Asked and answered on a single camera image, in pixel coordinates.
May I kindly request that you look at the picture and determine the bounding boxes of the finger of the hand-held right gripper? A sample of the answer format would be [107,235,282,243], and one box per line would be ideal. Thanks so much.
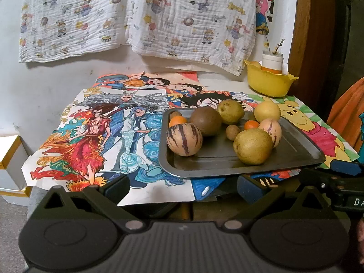
[331,159,364,177]
[299,167,345,192]

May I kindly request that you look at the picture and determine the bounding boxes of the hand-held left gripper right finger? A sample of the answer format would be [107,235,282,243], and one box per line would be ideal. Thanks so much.
[222,174,334,232]

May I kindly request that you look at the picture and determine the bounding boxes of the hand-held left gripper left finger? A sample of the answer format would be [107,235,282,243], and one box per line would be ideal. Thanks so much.
[38,174,146,233]

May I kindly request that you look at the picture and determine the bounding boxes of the metal tray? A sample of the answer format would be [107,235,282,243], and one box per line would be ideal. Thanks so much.
[158,107,326,179]

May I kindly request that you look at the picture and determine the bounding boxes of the tan brown round fruit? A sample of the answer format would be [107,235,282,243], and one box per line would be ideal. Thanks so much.
[233,129,274,165]

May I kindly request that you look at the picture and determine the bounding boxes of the pale striped pepino melon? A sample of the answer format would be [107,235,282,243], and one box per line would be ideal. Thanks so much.
[257,119,282,148]

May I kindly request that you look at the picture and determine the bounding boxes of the green pear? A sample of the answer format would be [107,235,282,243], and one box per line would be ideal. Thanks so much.
[217,99,245,125]

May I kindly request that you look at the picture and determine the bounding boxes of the yellow round fruit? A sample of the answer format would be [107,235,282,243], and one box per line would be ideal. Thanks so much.
[254,101,281,123]

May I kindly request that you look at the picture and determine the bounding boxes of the dark brown round fruit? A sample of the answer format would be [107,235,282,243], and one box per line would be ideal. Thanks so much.
[190,106,223,136]

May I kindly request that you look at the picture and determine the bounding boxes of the dark striped pepino melon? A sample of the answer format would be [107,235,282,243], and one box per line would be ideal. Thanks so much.
[166,123,203,157]

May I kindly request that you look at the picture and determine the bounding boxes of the colourful cartoon posters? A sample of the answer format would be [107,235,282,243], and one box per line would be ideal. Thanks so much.
[22,88,197,207]

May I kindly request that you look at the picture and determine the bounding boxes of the orange cloth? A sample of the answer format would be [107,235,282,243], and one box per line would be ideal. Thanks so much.
[326,77,364,151]

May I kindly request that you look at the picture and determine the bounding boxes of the yellow plastic bowl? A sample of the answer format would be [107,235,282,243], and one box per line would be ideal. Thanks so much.
[244,60,300,98]

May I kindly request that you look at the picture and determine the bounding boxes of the white box with gold trim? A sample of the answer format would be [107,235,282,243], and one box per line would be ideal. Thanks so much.
[0,134,32,198]

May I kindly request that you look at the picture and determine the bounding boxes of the white and orange jar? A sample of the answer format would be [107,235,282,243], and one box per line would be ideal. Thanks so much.
[262,51,284,73]

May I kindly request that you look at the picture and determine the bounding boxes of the twig with yellow flowers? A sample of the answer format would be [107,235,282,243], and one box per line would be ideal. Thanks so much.
[265,34,285,55]

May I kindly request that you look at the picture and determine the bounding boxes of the printed white blanket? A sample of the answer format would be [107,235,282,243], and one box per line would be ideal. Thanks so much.
[18,0,137,63]
[125,0,258,77]

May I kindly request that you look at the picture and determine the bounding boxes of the wooden door frame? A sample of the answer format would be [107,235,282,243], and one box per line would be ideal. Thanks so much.
[288,0,342,114]

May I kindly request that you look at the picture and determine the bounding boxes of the wall poster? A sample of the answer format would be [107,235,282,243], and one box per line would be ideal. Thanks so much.
[254,0,276,36]

